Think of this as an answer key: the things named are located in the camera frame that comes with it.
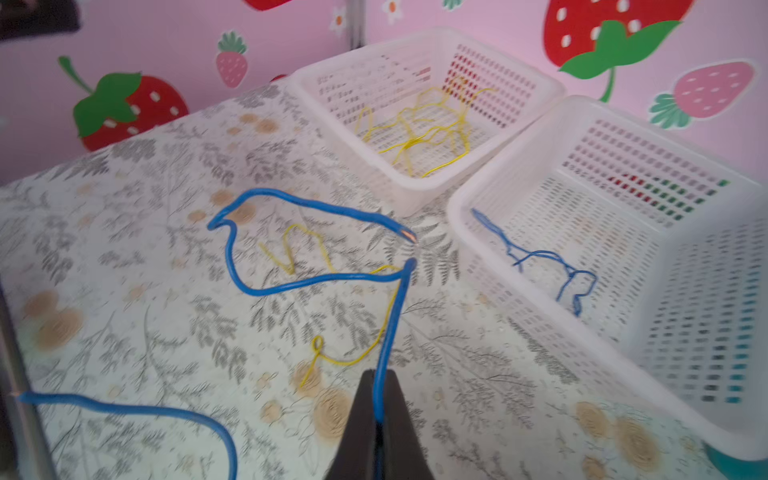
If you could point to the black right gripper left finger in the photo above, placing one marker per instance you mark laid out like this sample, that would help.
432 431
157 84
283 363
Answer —
354 459

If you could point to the teal plastic basket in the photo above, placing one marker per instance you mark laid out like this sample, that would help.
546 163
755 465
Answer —
735 469

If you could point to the white plastic basket left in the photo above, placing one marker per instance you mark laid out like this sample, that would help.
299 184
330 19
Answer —
413 117

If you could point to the white plastic basket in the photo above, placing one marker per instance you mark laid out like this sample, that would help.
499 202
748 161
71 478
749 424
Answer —
413 117
635 259

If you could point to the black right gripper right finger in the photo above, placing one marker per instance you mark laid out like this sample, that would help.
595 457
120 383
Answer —
401 455

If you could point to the white plastic basket middle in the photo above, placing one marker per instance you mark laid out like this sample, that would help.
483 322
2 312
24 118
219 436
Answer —
635 259

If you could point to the aluminium frame post left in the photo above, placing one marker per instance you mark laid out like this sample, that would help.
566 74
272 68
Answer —
357 17

